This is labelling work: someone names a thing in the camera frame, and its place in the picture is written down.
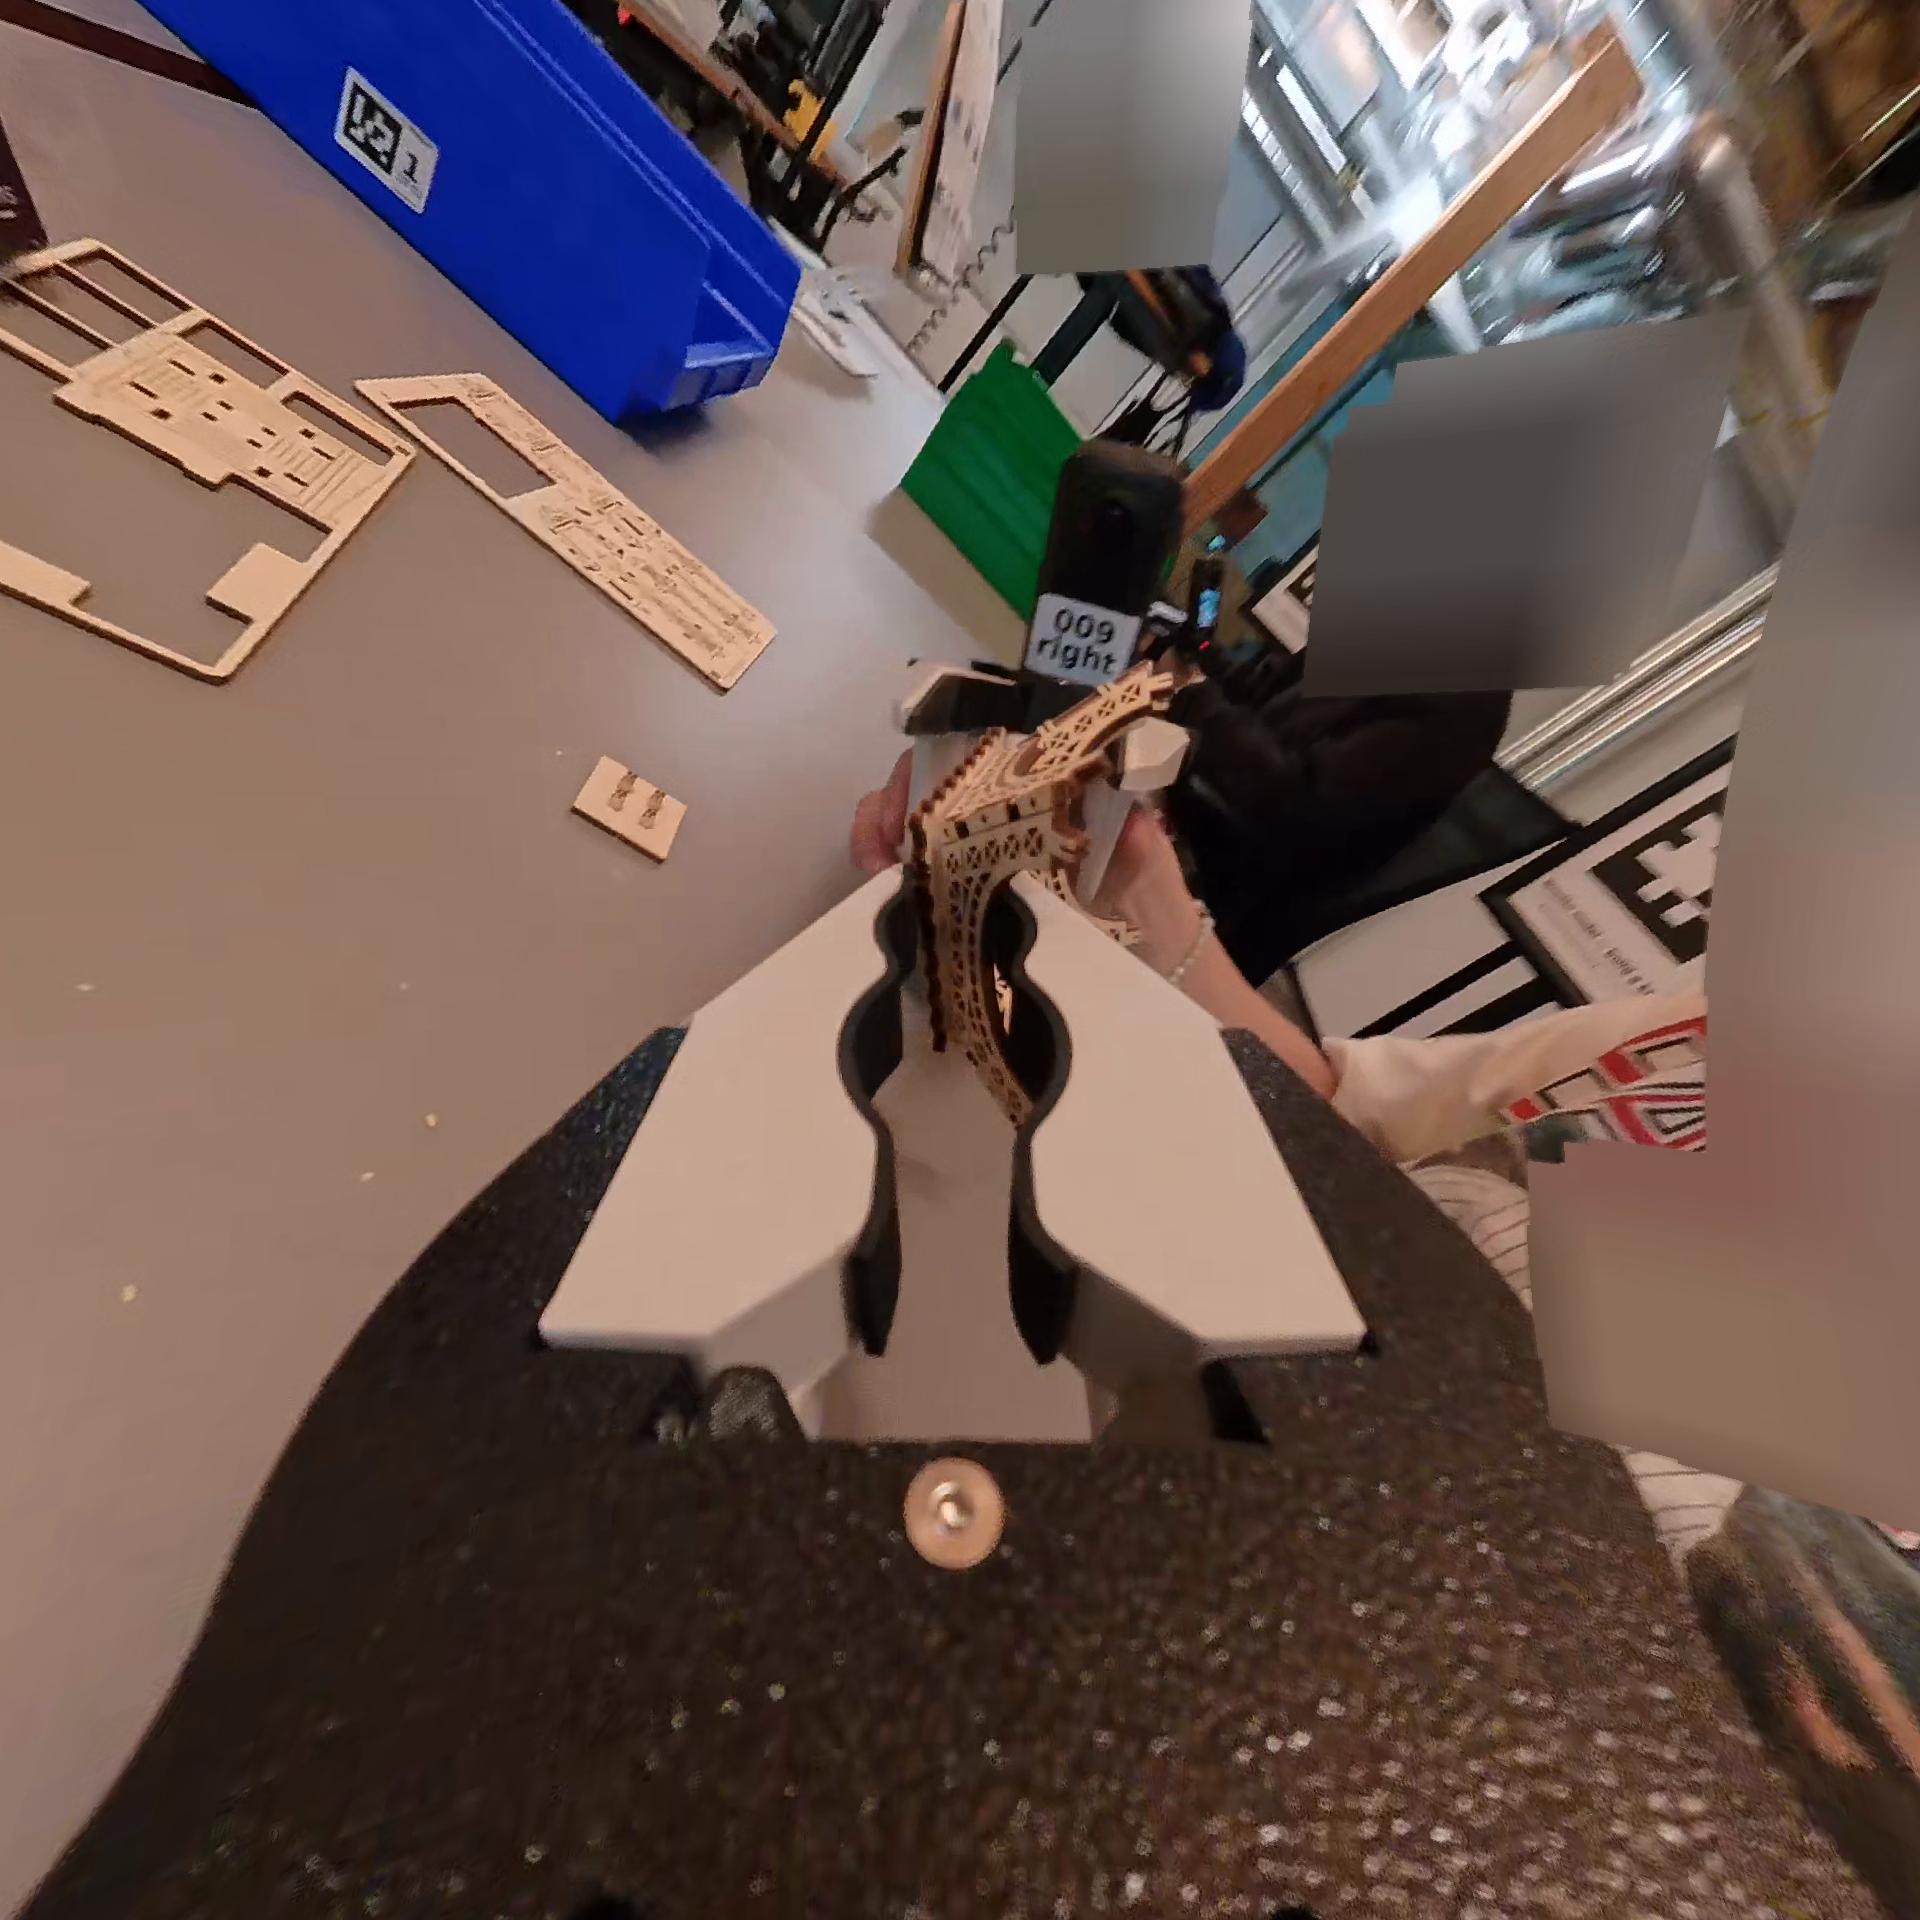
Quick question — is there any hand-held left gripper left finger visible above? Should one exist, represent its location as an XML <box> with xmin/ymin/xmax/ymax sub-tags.
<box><xmin>538</xmin><ymin>867</ymin><xmax>916</xmax><ymax>1419</ymax></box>

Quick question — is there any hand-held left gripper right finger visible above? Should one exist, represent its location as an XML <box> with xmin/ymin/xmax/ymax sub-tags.
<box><xmin>997</xmin><ymin>879</ymin><xmax>1368</xmax><ymax>1419</ymax></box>

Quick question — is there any wooden tower base model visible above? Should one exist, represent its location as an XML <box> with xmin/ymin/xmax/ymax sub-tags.
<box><xmin>907</xmin><ymin>661</ymin><xmax>1202</xmax><ymax>1144</ymax></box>

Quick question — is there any person's right forearm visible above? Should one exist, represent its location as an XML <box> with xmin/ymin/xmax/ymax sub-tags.
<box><xmin>1183</xmin><ymin>961</ymin><xmax>1344</xmax><ymax>1104</ymax></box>

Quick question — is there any grey desk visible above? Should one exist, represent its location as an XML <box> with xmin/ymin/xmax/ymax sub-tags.
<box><xmin>0</xmin><ymin>24</ymin><xmax>975</xmax><ymax>1863</ymax></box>

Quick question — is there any person's right hand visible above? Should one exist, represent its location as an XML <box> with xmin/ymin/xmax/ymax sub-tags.
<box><xmin>847</xmin><ymin>748</ymin><xmax>1221</xmax><ymax>989</ymax></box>

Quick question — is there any green plastic bin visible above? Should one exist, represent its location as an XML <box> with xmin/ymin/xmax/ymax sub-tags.
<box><xmin>901</xmin><ymin>344</ymin><xmax>1088</xmax><ymax>601</ymax></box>

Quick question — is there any person's printed shirt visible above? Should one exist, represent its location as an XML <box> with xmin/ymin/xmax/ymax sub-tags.
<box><xmin>1319</xmin><ymin>989</ymin><xmax>1920</xmax><ymax>1920</ymax></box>

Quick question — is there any small square wooden piece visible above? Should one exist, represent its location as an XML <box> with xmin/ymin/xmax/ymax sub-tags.
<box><xmin>572</xmin><ymin>757</ymin><xmax>690</xmax><ymax>867</ymax></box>

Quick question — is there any long wooden parts sheet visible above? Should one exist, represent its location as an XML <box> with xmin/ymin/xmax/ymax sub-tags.
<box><xmin>354</xmin><ymin>372</ymin><xmax>780</xmax><ymax>693</ymax></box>

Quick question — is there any wooden document stand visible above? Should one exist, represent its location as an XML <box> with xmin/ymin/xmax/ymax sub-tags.
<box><xmin>791</xmin><ymin>0</ymin><xmax>970</xmax><ymax>379</ymax></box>

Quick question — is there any black white marker sign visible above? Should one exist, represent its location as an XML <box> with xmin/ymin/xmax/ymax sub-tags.
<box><xmin>1476</xmin><ymin>736</ymin><xmax>1742</xmax><ymax>1010</ymax></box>

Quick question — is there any blue plastic bin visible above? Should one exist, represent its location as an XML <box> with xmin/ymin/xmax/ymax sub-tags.
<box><xmin>134</xmin><ymin>0</ymin><xmax>804</xmax><ymax>433</ymax></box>

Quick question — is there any wooden puzzle frame sheet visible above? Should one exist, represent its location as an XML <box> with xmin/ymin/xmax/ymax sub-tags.
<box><xmin>0</xmin><ymin>237</ymin><xmax>419</xmax><ymax>689</ymax></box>

